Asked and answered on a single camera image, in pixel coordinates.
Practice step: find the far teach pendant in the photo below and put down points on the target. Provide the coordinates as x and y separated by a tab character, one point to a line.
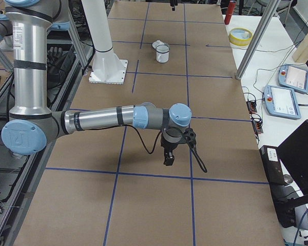
293	77

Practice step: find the black desktop box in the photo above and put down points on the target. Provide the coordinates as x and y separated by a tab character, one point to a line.
272	165

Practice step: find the near teach pendant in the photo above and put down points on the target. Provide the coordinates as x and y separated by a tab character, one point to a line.
281	102

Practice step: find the teach pendant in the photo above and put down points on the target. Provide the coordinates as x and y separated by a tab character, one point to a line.
293	77
281	102

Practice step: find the yellow tape roll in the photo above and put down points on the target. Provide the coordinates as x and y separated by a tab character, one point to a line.
240	36

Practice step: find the red cylinder bottle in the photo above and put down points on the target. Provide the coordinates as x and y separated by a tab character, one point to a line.
230	10

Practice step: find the black monitor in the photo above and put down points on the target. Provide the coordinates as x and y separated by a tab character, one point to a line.
293	152

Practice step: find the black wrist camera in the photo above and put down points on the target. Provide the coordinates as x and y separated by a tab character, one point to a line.
190	137

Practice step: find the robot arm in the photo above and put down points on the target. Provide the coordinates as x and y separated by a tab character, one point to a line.
31	122

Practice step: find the white cup lid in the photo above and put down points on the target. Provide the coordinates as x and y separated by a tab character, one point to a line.
157	43

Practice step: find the white enamel cup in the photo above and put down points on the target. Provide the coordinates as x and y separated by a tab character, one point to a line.
162	58

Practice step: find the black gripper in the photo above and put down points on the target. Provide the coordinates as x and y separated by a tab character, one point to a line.
172	5
167	146

